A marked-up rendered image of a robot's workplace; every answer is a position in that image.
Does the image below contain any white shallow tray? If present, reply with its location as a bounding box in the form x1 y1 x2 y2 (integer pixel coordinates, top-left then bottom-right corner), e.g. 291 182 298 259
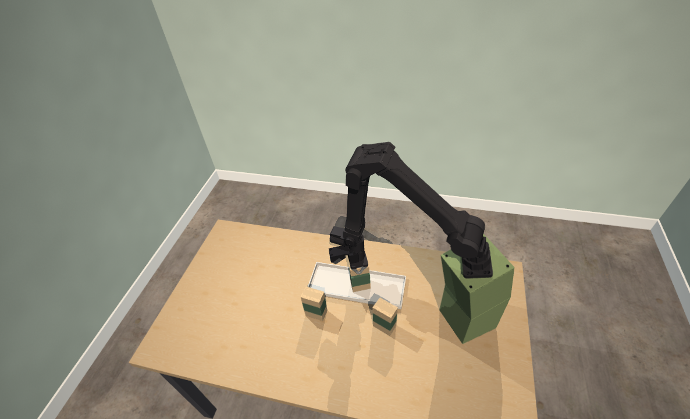
308 262 406 309

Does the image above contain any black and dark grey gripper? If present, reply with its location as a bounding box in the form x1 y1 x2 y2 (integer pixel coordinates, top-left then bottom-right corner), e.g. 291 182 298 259
350 249 368 274

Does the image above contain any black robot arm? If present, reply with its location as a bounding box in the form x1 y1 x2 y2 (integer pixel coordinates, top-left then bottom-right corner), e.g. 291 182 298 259
329 142 493 279

